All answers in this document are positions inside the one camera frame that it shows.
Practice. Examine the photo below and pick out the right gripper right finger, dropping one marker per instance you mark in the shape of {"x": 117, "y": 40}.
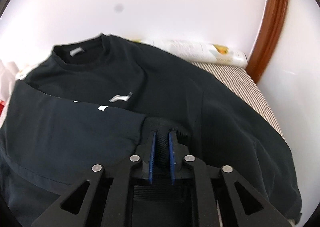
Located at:
{"x": 219, "y": 196}

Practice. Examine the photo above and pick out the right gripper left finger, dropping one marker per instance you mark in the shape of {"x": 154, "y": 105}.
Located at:
{"x": 103, "y": 196}

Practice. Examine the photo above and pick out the black long-sleeve sweatshirt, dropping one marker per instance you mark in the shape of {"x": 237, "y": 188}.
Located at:
{"x": 56, "y": 131}

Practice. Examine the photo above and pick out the red paper shopping bag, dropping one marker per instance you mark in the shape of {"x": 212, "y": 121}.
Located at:
{"x": 2, "y": 105}

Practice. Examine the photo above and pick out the striped beige mattress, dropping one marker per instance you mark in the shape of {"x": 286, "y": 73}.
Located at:
{"x": 239, "y": 129}

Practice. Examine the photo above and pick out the white Miniso paper bag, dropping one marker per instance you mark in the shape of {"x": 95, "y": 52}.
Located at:
{"x": 8, "y": 78}

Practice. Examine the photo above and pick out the brown wooden bed frame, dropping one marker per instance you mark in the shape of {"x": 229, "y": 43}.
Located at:
{"x": 267, "y": 39}

